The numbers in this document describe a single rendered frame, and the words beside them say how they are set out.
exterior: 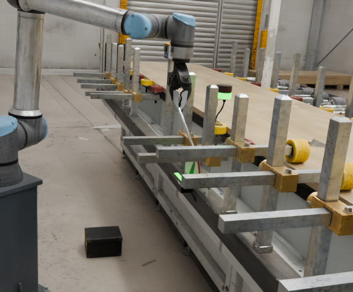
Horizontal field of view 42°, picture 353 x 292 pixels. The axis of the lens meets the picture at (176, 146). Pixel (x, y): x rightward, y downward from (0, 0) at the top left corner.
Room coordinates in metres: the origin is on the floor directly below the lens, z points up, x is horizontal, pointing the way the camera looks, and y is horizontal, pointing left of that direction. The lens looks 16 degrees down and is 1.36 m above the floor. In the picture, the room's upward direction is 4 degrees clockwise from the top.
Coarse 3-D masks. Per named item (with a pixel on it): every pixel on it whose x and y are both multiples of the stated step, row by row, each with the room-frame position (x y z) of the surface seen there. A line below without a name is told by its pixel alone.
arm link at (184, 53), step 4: (172, 48) 1.83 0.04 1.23; (176, 48) 1.81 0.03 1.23; (180, 48) 1.81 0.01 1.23; (184, 48) 1.81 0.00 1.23; (188, 48) 1.81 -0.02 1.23; (192, 48) 1.83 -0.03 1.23; (172, 52) 1.82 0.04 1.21; (176, 52) 1.81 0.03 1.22; (180, 52) 1.81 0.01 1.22; (184, 52) 1.81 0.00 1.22; (188, 52) 1.81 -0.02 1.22; (192, 52) 1.83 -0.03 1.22; (172, 56) 1.82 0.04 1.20; (176, 56) 1.81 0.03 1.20; (180, 56) 1.81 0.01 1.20; (184, 56) 1.81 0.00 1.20; (188, 56) 1.81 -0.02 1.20; (192, 56) 1.84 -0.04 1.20
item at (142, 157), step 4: (140, 156) 1.58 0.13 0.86; (144, 156) 1.59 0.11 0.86; (148, 156) 1.59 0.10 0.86; (152, 156) 1.60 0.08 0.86; (140, 160) 1.58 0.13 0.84; (144, 160) 1.59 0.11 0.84; (148, 160) 1.59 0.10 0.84; (152, 160) 1.60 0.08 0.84; (156, 160) 1.60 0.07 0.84; (160, 160) 1.61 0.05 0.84; (164, 160) 1.61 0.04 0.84; (168, 160) 1.62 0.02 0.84; (172, 160) 1.62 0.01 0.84; (176, 160) 1.63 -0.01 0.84; (180, 160) 1.63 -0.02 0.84; (184, 160) 1.64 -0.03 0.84; (188, 160) 1.64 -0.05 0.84; (192, 160) 1.65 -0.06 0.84; (196, 160) 1.65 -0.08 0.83; (200, 160) 1.66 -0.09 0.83; (204, 160) 1.66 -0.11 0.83; (224, 160) 1.69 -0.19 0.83
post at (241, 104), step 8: (240, 96) 1.47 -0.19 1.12; (240, 104) 1.47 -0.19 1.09; (240, 112) 1.47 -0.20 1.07; (232, 120) 1.50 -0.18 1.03; (240, 120) 1.47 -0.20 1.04; (232, 128) 1.49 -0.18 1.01; (240, 128) 1.47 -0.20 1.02; (232, 136) 1.48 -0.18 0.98; (240, 136) 1.47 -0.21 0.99; (232, 160) 1.46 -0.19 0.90; (232, 168) 1.47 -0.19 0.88; (240, 168) 1.48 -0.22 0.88; (232, 192) 1.47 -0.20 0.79; (224, 200) 1.49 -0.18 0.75; (232, 200) 1.47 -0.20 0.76; (224, 208) 1.48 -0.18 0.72; (232, 208) 1.47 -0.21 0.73
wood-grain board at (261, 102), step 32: (160, 64) 4.19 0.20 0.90; (192, 64) 4.39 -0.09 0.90; (256, 96) 2.83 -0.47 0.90; (256, 128) 1.98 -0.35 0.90; (288, 128) 2.02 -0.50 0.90; (320, 128) 2.07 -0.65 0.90; (352, 128) 2.13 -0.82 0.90; (320, 160) 1.55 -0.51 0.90; (352, 160) 1.58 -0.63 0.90; (352, 192) 1.26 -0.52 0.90
